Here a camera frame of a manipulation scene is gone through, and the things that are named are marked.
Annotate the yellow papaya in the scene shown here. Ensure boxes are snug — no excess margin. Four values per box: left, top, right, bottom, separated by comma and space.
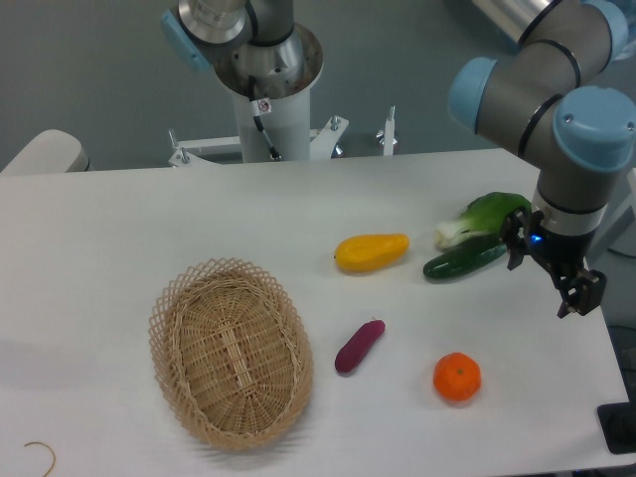
334, 234, 410, 272

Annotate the black device at table edge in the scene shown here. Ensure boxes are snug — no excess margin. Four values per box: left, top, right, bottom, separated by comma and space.
597, 402, 636, 455

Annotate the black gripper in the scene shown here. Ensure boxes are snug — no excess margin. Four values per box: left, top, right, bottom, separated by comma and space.
499, 208, 607, 318

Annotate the orange mandarin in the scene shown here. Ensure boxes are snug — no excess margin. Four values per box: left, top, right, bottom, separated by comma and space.
432, 352, 482, 401

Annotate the woven wicker basket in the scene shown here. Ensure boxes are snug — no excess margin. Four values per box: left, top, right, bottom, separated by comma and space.
149, 258, 313, 451

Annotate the black pedestal cable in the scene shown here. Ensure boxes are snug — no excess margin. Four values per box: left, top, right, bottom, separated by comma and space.
246, 74, 283, 162

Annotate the purple sweet potato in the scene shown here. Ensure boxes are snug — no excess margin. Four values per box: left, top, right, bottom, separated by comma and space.
334, 319, 386, 375

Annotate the green bok choy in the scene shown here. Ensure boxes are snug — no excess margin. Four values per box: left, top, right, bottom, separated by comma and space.
433, 192, 531, 250

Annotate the white chair armrest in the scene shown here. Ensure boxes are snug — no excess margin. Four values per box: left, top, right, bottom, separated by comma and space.
1, 129, 93, 177

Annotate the dark green cucumber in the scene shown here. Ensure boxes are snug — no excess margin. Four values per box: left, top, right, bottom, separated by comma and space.
422, 235, 507, 282

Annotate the white frame leg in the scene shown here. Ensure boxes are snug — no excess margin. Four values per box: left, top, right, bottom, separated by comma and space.
586, 169, 635, 260

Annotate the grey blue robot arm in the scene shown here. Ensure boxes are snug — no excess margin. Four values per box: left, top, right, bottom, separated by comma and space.
161, 1, 635, 316

